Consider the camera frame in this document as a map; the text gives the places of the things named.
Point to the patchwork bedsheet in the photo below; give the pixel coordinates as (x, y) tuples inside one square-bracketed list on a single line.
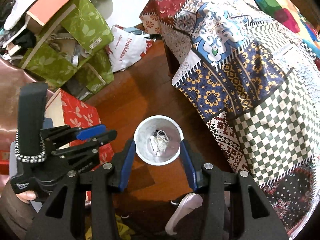
[(237, 80)]

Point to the person's left hand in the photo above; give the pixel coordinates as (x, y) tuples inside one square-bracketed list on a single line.
[(26, 196)]

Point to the orange cardboard box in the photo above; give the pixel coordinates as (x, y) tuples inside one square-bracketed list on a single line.
[(57, 2)]

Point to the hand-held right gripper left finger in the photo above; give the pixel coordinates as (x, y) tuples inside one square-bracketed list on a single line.
[(127, 166)]

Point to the green leaf-print storage box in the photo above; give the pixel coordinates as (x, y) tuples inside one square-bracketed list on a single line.
[(97, 70), (47, 63), (87, 27)]

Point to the pink satin cloth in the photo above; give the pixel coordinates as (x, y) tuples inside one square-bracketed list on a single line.
[(10, 92)]

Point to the white cloth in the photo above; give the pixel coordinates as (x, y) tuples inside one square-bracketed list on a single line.
[(18, 12)]

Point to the colourful patterned blanket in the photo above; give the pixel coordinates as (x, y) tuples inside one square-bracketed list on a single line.
[(282, 12)]

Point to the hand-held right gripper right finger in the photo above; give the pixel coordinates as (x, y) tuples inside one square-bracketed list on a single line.
[(188, 166)]

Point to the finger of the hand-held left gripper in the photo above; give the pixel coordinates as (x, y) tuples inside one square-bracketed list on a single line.
[(90, 132), (82, 155)]

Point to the white slipper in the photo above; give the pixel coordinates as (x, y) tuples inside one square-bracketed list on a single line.
[(182, 210)]

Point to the white plastic bag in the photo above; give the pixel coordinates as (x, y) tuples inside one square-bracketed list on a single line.
[(125, 50)]

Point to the white plastic bin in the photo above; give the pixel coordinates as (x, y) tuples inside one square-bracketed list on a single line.
[(143, 135)]

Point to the red floral box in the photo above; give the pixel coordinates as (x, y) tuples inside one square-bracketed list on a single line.
[(80, 110)]

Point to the yellow floral cloth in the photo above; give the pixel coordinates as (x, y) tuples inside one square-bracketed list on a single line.
[(122, 231)]

